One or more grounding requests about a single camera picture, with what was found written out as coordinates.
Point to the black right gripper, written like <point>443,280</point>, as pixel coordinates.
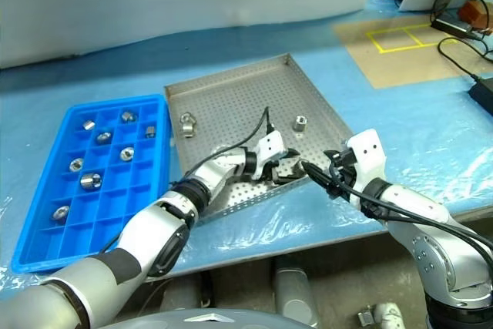
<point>344,171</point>

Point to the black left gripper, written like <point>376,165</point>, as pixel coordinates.
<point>277,170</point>

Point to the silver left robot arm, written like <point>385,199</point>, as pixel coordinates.
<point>154,229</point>

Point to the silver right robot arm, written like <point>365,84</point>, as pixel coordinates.
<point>443,252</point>

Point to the blue compartment tray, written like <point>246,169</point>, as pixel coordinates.
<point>111,209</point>

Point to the perforated metal tray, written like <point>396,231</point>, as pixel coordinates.
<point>239,105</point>

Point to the blue plastic table cover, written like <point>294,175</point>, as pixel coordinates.
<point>404,113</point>

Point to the brown cardboard mat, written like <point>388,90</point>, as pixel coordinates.
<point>385,67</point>

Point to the grey rounded cylinder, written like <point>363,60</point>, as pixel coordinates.
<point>181,294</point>
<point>294,290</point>

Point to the white pipe fitting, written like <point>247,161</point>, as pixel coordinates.
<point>385,315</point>

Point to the grey robot torso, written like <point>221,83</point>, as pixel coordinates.
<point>212,323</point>

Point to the black power adapter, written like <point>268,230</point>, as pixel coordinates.
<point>483,92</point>

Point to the black flat device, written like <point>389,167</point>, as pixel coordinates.
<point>450,25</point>

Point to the brown wooden block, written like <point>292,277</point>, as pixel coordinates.
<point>473,13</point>

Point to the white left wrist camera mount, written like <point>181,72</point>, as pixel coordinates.
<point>271,146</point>

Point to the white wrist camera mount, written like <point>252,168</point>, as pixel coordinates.
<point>369,152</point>
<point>271,146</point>

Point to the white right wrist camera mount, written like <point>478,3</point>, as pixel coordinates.
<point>369,152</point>

